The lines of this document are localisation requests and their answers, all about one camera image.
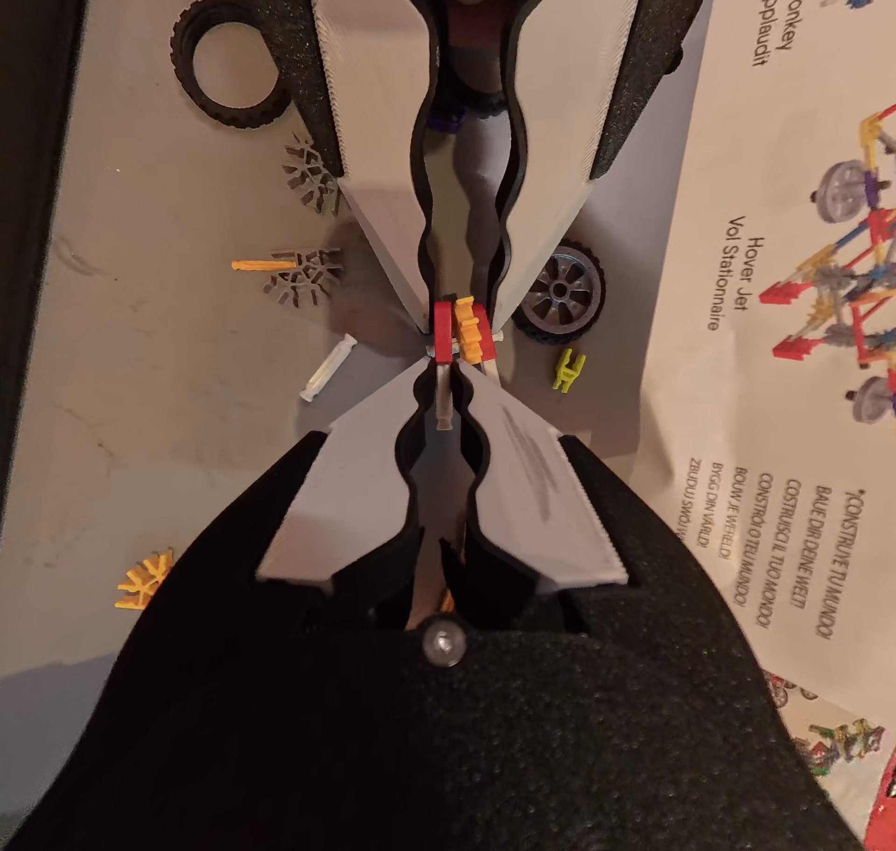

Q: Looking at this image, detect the colourful toy packaging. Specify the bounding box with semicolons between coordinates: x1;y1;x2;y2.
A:
759;669;896;851

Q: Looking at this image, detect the black perforated board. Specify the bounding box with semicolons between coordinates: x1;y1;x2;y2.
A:
0;0;95;530

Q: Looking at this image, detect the black rubber tyre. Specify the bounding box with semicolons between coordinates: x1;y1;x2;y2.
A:
170;0;291;129

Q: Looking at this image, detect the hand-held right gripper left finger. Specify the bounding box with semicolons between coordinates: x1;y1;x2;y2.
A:
255;359;435;593

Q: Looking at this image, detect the dark snowflake connector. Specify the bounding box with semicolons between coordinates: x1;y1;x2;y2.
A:
281;133;351;216

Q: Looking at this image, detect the short white spacer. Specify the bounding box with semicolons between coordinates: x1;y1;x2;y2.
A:
300;334;358;404

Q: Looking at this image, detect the grey snowflake connector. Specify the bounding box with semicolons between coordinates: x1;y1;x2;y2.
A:
262;245;345;307

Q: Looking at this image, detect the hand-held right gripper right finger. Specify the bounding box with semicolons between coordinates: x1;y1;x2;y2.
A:
451;361;629;596

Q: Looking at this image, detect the small black wheel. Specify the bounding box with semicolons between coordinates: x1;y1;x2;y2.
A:
511;240;607;346

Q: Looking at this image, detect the building instruction sheet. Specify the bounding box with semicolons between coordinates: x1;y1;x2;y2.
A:
630;0;896;726

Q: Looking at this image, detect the connector assembly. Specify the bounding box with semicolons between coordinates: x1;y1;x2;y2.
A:
451;295;506;376

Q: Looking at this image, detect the small yellow clip connector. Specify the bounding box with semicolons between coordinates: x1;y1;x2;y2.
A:
552;348;588;394

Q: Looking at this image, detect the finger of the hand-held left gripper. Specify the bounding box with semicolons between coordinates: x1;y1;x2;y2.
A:
486;0;652;334
302;0;443;337

